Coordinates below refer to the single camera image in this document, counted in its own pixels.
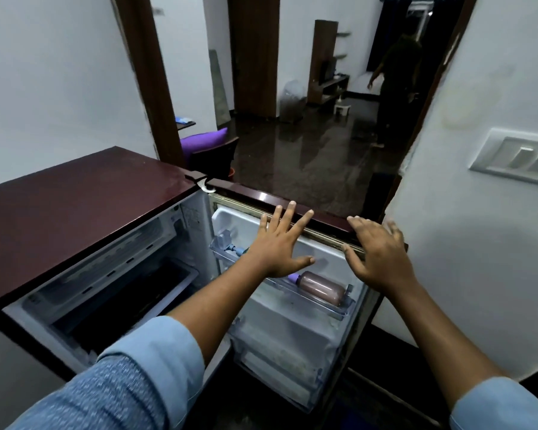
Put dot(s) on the person's right hand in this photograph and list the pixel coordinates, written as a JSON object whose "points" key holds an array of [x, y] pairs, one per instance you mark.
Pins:
{"points": [[383, 264]]}

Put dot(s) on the person's left hand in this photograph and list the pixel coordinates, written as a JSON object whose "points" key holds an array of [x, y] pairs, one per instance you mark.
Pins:
{"points": [[273, 250]]}

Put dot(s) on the person's right thumb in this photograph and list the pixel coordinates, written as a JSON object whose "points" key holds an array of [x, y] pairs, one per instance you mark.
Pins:
{"points": [[349, 257]]}

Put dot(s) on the person's left middle finger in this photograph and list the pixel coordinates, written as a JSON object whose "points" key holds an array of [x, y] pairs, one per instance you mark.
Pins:
{"points": [[287, 218]]}

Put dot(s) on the person's left thumb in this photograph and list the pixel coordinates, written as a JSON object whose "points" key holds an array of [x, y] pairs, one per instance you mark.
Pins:
{"points": [[302, 262]]}

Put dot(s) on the person's left little finger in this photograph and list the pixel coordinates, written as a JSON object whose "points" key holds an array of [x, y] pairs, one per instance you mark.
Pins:
{"points": [[264, 223]]}

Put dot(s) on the person's left forearm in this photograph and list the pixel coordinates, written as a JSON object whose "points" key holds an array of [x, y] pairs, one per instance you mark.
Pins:
{"points": [[170, 340]]}

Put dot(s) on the person's right forearm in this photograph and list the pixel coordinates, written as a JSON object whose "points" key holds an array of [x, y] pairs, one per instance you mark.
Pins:
{"points": [[444, 349]]}

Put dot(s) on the pink bottle with purple cap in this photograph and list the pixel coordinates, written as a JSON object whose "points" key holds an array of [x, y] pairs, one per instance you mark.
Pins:
{"points": [[320, 287]]}

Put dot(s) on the blue plastic item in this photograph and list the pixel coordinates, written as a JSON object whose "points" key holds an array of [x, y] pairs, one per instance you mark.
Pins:
{"points": [[227, 244]]}

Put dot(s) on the clear refrigerator door shelf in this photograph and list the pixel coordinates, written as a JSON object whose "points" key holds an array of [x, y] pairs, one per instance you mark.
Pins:
{"points": [[331, 308]]}

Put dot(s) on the white door hinge cover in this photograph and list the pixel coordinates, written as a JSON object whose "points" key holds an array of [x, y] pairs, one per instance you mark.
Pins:
{"points": [[206, 186]]}

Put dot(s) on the maroon refrigerator door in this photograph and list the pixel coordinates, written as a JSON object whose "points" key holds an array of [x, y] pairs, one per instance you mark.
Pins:
{"points": [[296, 335]]}

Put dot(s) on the dark chair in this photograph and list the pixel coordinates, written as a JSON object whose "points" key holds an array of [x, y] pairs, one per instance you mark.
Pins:
{"points": [[215, 158]]}

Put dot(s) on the purple cushion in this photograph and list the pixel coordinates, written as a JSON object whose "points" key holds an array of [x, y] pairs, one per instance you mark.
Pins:
{"points": [[204, 141]]}

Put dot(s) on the clear deep door bin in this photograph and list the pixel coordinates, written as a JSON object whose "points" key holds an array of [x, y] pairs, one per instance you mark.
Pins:
{"points": [[273, 362]]}

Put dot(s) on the clear plastic bag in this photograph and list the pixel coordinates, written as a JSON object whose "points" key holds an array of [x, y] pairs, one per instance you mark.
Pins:
{"points": [[293, 100]]}

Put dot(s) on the small white stool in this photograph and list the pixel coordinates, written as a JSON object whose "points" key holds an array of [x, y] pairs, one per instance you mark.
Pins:
{"points": [[341, 108]]}

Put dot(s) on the small dark side table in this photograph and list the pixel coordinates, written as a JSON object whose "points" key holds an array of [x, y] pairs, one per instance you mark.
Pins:
{"points": [[184, 123]]}

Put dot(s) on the wooden media shelf unit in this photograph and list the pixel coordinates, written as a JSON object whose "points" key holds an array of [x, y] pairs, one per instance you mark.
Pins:
{"points": [[323, 58]]}

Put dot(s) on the brown wooden door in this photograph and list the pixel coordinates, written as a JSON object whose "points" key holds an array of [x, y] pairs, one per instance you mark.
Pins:
{"points": [[253, 53]]}

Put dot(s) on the maroon refrigerator body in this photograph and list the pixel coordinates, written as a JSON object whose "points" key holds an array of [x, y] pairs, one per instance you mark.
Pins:
{"points": [[71, 210]]}

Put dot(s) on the dark window curtain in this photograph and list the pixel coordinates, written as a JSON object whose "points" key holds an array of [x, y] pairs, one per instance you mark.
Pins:
{"points": [[444, 26], [385, 26]]}

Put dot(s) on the dark wooden door frame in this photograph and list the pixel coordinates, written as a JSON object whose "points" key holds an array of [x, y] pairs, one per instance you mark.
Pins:
{"points": [[150, 76]]}

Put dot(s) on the white wall switch panel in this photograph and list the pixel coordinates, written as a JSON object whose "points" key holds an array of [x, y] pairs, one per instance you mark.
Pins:
{"points": [[515, 157]]}

